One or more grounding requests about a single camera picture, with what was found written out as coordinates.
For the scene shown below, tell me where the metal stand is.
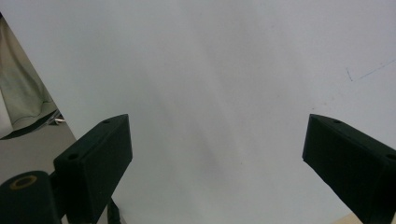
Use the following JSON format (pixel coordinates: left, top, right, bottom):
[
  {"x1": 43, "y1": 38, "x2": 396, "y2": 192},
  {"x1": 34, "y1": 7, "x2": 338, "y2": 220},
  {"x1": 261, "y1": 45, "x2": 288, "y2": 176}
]
[{"x1": 46, "y1": 110, "x2": 66, "y2": 126}]

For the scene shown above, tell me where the beige curtain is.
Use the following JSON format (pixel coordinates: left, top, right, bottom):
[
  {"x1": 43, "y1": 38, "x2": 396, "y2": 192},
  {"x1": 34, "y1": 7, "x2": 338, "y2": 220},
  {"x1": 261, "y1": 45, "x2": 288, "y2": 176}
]
[{"x1": 0, "y1": 15, "x2": 59, "y2": 140}]

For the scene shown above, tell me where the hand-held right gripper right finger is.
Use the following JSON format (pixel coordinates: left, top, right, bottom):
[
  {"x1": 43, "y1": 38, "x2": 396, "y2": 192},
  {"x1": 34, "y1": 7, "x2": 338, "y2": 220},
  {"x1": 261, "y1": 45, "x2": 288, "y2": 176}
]
[{"x1": 302, "y1": 113, "x2": 396, "y2": 224}]

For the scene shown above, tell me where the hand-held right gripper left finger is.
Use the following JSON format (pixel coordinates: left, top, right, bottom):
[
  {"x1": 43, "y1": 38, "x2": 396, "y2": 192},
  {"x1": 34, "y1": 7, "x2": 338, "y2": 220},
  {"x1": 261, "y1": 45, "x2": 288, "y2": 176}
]
[{"x1": 52, "y1": 113, "x2": 134, "y2": 224}]

